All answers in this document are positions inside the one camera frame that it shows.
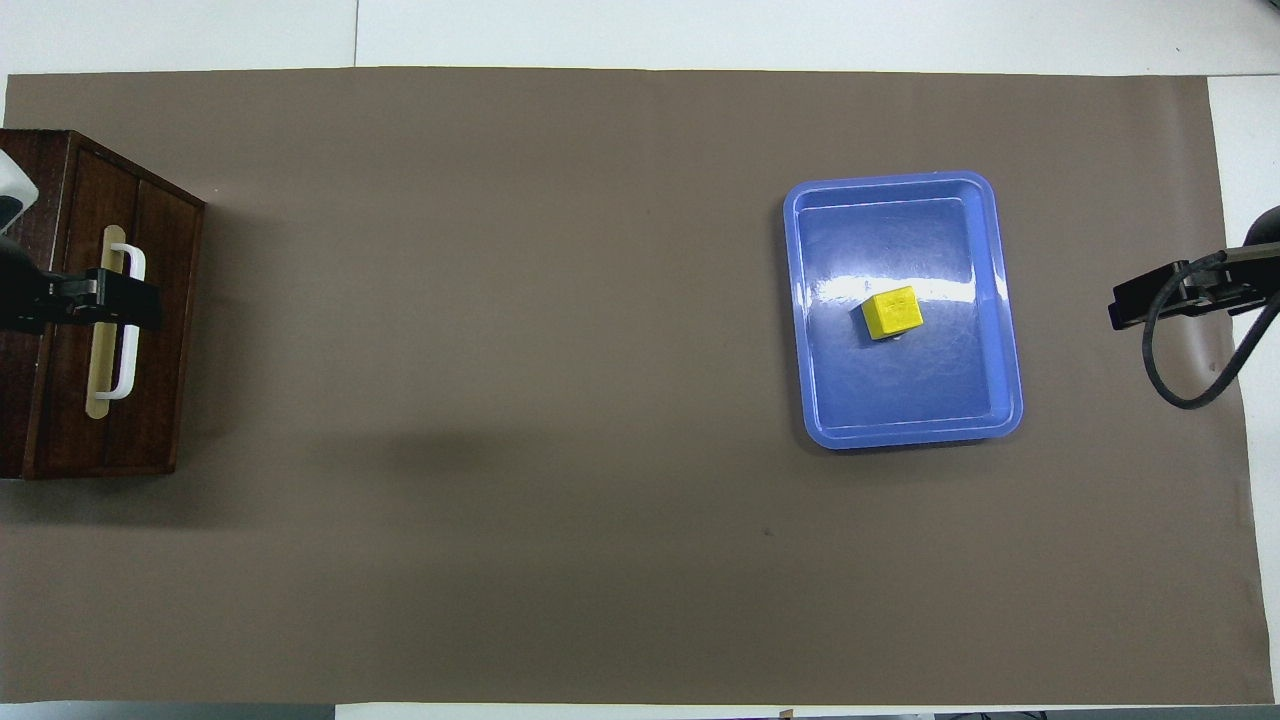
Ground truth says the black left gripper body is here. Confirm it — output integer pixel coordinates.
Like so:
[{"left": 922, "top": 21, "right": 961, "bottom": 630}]
[{"left": 0, "top": 235, "right": 102, "bottom": 336}]

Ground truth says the yellow block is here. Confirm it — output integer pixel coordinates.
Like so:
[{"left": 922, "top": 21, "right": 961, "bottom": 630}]
[{"left": 861, "top": 285, "right": 924, "bottom": 342}]

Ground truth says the brown table mat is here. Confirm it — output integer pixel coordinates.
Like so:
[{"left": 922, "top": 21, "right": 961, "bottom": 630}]
[{"left": 0, "top": 66, "right": 1273, "bottom": 706}]

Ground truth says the dark wooden cabinet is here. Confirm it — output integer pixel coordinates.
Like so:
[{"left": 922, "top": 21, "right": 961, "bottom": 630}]
[{"left": 0, "top": 128, "right": 208, "bottom": 481}]

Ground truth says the wooden drawer with white handle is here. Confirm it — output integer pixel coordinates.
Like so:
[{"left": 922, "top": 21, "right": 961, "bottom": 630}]
[{"left": 22, "top": 133, "right": 148, "bottom": 477}]

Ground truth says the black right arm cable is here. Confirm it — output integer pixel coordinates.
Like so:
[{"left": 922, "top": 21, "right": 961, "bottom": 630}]
[{"left": 1142, "top": 252, "right": 1280, "bottom": 410}]

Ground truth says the blue plastic tray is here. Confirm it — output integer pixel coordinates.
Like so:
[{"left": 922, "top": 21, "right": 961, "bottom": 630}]
[{"left": 782, "top": 171, "right": 1025, "bottom": 451}]

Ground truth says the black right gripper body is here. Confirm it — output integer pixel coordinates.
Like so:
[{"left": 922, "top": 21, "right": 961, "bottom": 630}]
[{"left": 1185, "top": 243, "right": 1280, "bottom": 314}]

